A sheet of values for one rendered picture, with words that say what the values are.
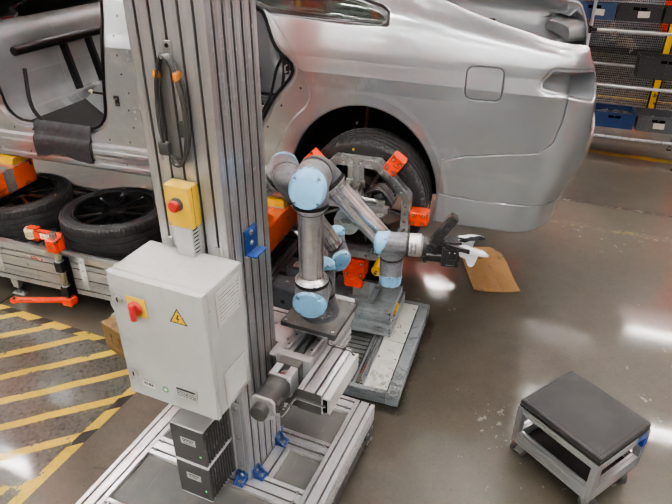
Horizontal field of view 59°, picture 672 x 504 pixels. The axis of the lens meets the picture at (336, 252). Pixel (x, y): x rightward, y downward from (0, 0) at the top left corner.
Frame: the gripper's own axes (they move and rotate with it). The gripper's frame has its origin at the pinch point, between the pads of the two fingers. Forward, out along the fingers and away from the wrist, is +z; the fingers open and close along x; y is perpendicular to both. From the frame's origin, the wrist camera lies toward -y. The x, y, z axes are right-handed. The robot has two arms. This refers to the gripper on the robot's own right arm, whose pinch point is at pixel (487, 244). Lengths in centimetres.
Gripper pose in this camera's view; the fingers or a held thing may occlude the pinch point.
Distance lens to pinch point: 190.3
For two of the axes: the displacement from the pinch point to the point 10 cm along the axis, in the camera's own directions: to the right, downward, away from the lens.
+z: 9.9, 0.9, -1.3
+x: -1.6, 3.7, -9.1
